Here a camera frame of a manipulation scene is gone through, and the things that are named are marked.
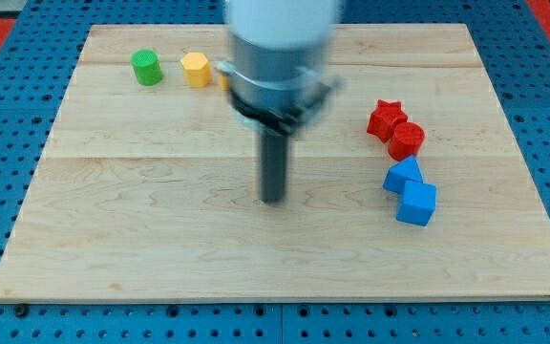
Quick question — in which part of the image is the red star block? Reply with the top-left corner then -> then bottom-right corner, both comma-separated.
366,99 -> 408,142

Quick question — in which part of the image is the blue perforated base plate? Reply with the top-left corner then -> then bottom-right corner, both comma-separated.
0,0 -> 550,344

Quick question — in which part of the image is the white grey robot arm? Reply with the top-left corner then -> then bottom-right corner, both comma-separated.
219,0 -> 341,204

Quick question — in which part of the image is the green cylinder block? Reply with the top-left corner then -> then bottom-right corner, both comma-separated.
131,49 -> 163,86

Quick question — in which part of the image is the yellow hexagon block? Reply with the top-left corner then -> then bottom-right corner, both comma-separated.
180,52 -> 212,88

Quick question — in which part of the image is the yellow block behind arm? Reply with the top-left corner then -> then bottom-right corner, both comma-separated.
218,72 -> 230,91

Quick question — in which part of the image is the blue cube block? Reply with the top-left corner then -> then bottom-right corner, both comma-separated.
395,181 -> 437,226

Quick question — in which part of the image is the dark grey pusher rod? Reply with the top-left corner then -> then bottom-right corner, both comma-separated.
260,129 -> 288,204

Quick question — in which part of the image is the red cylinder block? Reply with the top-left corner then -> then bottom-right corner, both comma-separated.
388,122 -> 426,161

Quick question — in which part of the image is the blue triangle block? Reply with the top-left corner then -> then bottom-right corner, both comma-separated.
383,155 -> 424,194

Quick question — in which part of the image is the wooden board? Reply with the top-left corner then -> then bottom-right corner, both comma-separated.
0,24 -> 550,304

